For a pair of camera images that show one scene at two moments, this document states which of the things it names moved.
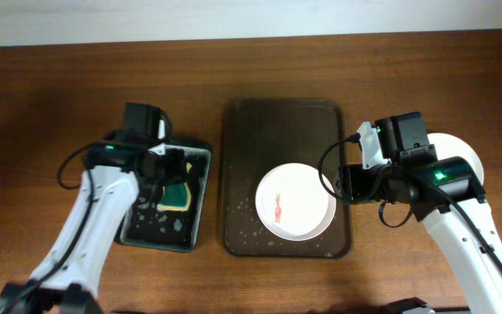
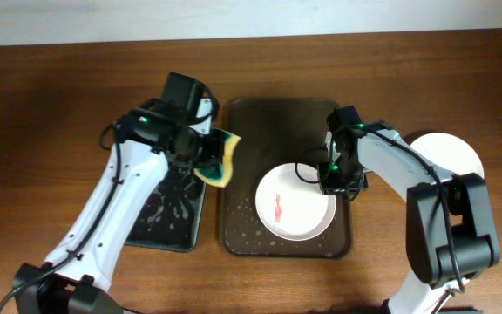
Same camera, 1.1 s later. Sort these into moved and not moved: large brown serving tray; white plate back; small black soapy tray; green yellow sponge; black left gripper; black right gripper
Moved: black right gripper; green yellow sponge; black left gripper
Not moved: white plate back; small black soapy tray; large brown serving tray
